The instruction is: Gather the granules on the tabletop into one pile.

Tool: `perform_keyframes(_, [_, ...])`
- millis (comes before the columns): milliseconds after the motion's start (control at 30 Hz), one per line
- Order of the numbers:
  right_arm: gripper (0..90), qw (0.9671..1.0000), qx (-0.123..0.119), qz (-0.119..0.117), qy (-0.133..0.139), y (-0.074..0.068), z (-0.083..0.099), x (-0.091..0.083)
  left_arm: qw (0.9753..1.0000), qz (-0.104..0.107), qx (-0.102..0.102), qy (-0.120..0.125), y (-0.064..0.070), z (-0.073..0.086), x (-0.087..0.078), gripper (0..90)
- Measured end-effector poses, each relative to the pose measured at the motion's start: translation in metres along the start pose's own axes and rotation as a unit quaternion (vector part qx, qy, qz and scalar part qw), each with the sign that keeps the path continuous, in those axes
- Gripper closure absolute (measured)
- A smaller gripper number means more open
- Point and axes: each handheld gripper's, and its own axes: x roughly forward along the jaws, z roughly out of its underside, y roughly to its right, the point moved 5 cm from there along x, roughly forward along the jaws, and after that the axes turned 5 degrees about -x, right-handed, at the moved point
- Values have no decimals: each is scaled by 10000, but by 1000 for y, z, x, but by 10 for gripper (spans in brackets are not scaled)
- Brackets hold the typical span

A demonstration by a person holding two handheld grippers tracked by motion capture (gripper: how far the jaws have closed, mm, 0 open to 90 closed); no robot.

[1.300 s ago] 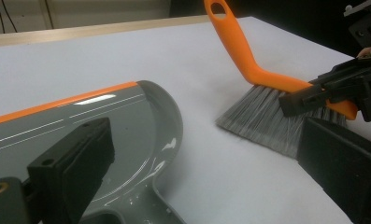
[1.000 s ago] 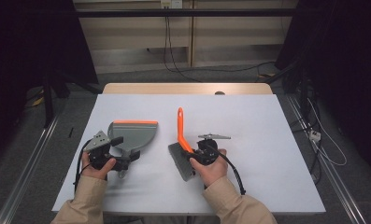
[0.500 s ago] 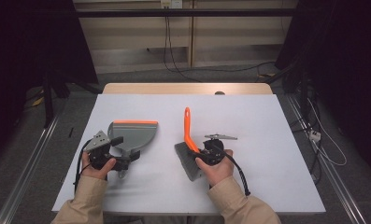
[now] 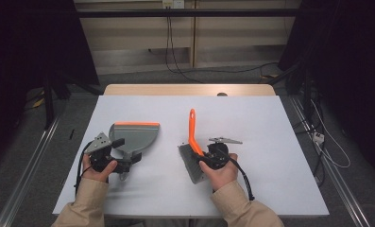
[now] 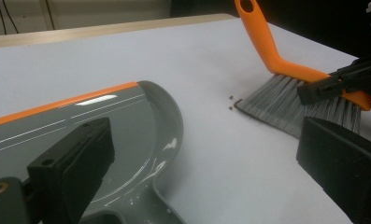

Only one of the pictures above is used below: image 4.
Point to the black horizontal bar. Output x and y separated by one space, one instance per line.
188 13

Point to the wooden table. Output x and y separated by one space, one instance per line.
175 90

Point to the white table cover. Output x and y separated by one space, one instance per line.
182 107

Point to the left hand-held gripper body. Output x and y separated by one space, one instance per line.
97 144

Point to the person's right hand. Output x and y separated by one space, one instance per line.
223 176

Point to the black metal stand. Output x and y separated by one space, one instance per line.
48 101

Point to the white wall outlet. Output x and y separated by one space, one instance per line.
173 3

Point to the person's left hand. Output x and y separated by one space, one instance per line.
95 175

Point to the grey dustpan with orange edge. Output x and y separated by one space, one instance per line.
134 135

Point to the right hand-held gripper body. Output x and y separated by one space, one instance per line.
216 156

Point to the dark table grommet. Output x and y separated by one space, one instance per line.
222 94

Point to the orange brush with grey bristles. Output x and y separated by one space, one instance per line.
192 132

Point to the metal floor rail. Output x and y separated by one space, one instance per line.
342 192
27 176

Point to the dark curtain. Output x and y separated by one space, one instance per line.
24 41
349 47

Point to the white power strip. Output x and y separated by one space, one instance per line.
318 137

